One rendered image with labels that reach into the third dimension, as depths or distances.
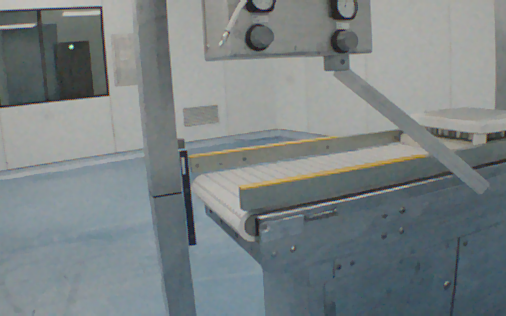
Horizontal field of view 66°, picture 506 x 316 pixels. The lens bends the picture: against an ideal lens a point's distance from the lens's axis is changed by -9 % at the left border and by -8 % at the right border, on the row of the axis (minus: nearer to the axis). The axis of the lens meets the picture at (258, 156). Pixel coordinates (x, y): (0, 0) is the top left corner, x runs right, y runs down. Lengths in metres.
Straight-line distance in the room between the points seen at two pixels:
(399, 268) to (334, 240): 0.23
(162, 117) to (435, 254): 0.62
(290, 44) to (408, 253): 0.49
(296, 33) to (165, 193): 0.44
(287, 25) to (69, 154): 5.20
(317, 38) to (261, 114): 6.03
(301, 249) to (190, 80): 5.46
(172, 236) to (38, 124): 4.79
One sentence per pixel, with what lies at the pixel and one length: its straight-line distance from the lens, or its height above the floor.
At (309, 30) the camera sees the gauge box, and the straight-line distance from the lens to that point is 0.57.
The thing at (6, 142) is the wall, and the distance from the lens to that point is 5.59.
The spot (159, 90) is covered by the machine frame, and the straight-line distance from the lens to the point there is 0.82.
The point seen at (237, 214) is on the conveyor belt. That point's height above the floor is 0.81.
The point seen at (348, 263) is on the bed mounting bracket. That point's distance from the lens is 0.76.
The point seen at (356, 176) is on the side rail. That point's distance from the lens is 0.66.
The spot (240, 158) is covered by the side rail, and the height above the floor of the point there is 0.84.
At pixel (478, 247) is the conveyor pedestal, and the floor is 0.60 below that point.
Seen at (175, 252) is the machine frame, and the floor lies 0.66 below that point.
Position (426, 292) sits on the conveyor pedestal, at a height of 0.54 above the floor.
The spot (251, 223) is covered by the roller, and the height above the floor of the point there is 0.80.
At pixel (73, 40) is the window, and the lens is 5.65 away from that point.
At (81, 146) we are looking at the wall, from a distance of 5.66.
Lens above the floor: 1.01
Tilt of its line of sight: 11 degrees down
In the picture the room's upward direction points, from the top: 3 degrees counter-clockwise
